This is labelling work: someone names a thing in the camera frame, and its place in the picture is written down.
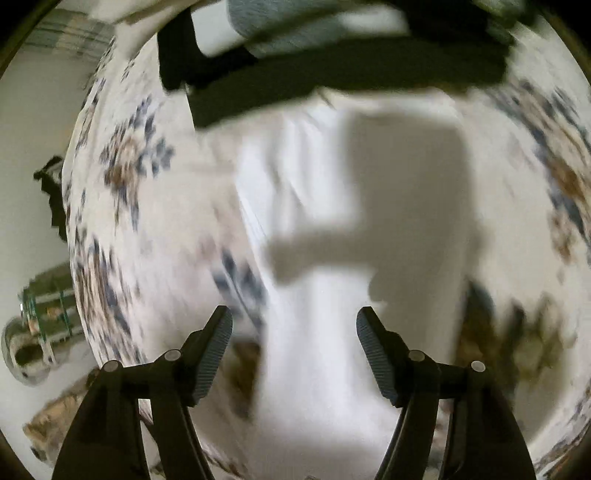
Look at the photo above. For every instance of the black garment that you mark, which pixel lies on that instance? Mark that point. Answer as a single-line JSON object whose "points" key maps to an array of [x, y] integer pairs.
{"points": [[332, 69]]}

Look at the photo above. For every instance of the brown furry object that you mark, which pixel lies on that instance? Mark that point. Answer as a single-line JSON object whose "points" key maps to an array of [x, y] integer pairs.
{"points": [[55, 420]]}

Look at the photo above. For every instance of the plaid cloth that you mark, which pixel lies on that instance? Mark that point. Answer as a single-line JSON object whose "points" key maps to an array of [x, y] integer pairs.
{"points": [[69, 37]]}

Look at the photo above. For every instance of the green striped object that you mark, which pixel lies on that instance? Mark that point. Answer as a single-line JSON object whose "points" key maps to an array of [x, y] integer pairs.
{"points": [[53, 300]]}

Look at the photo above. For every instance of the grey slipper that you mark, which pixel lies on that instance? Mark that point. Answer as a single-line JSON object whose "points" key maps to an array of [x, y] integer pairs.
{"points": [[23, 355]]}

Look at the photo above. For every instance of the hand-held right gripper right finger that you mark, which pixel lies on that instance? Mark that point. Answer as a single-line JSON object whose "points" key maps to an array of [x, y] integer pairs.
{"points": [[375, 353]]}

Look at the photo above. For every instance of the floral bed sheet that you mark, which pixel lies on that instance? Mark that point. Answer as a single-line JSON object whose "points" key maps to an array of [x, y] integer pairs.
{"points": [[152, 230]]}

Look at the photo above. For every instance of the dark object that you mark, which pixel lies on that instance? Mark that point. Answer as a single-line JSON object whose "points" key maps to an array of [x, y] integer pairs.
{"points": [[53, 194]]}

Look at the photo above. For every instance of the white garment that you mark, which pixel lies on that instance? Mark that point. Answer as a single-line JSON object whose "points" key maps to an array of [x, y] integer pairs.
{"points": [[318, 383]]}

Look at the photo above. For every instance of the grey-blue garment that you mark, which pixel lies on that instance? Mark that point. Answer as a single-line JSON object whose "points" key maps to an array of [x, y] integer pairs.
{"points": [[281, 23]]}

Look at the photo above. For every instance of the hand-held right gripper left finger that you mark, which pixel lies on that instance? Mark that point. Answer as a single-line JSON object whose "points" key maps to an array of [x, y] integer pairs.
{"points": [[216, 353]]}

